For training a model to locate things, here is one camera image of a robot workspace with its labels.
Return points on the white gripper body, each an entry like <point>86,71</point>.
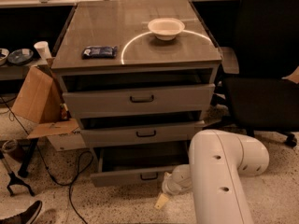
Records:
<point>170,187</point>

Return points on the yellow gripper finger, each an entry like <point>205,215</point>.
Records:
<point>161,201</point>

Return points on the grey bottom drawer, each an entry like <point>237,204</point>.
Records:
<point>138,164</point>

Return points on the grey drawer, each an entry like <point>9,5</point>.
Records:
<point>127,94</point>
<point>141,129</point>
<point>138,164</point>

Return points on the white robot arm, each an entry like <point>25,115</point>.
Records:
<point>217,159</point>

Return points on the grey middle drawer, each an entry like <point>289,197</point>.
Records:
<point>141,129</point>

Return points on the grey top drawer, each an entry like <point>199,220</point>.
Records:
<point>127,94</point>

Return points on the grey drawer cabinet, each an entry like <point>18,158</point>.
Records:
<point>124,24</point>

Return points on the black office chair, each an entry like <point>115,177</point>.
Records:
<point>256,84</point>

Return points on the black sneaker shoe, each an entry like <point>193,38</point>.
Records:
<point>26,217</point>

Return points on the black stand leg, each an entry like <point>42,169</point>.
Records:
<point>27,158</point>

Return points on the black reacher grabber tool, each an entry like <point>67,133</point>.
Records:
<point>14,181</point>

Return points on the white paper bowl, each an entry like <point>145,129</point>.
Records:
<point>166,29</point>

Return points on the blue snack packet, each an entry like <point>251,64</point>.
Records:
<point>99,52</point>

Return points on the brown cardboard box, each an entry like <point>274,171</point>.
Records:
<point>41,102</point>

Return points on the clear plastic cup on floor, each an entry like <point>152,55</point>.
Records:
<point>14,150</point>

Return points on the white paper cup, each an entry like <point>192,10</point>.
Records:
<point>42,48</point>

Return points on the blue plate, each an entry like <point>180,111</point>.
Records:
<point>20,57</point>

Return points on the small bowl at left edge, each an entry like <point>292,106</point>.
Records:
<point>3,56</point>

